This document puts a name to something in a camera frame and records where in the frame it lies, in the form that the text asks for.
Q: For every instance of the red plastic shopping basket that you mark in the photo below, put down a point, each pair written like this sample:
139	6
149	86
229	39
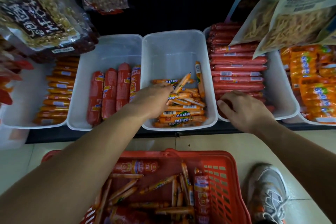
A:
220	179

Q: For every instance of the grey sneaker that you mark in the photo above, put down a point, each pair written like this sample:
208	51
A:
267	195

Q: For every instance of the person's right thumb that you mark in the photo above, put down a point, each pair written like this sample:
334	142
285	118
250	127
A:
223	108

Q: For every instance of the clear bag of snack sticks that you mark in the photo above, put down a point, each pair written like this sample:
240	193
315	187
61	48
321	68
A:
301	16
257	21

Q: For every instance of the pile of thin orange sausages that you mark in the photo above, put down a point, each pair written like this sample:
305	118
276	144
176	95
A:
181	113
162	192

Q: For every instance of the black shelf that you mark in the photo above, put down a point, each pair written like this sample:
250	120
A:
236	126

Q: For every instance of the person's left fingers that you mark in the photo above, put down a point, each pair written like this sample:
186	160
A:
166	91

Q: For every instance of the row of orange sausages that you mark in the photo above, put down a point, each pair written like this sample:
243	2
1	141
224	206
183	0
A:
59	92

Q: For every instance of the red snack packets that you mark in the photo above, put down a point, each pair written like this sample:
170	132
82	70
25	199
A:
10	74

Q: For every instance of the person's right hand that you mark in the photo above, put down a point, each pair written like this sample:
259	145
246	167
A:
246	112

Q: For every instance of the stack of orange sausage packs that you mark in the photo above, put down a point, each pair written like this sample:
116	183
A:
312	84

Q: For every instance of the large clear peanut bag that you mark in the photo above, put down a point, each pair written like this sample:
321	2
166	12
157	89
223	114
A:
39	19

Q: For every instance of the person's left hand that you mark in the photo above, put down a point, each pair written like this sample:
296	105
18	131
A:
149	101

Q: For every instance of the thick red sausage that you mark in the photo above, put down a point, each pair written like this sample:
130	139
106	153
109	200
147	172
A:
135	82
109	92
95	100
123	84
136	167
201	195

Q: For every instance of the stack of long red sausages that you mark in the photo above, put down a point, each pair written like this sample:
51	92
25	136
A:
236	69

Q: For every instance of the person's left forearm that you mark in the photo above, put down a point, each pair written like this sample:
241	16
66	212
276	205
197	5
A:
78	168

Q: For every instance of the person's right forearm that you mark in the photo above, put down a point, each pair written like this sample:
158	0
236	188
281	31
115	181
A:
301	158

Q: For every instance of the translucent plastic box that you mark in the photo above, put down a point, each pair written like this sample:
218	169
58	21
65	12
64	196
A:
11	137

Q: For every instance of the white plastic bin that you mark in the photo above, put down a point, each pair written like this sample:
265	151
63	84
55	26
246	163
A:
110	50
294	120
23	100
170	53
279	92

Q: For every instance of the thin orange sausage stick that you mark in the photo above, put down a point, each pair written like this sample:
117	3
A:
182	83

